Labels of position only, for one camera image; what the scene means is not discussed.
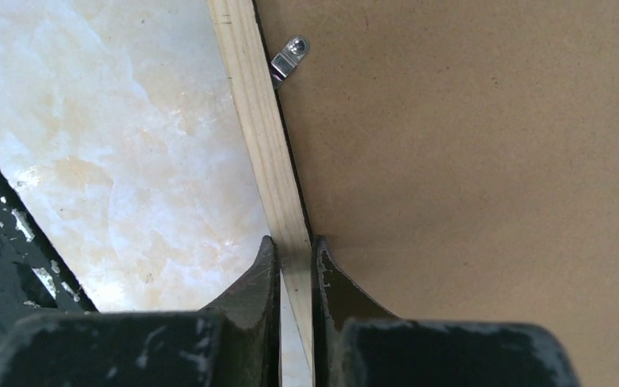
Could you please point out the wooden picture frame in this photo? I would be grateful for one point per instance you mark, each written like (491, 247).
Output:
(240, 40)

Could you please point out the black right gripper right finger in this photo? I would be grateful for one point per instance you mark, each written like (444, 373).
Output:
(357, 342)

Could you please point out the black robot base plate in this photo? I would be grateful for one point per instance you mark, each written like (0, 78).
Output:
(33, 276)

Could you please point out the metal frame retaining clip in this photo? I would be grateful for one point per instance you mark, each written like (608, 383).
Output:
(287, 59)

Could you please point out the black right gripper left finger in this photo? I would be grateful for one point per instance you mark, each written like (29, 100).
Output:
(232, 341)

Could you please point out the brown backing board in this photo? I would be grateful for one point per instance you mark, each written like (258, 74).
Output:
(462, 158)

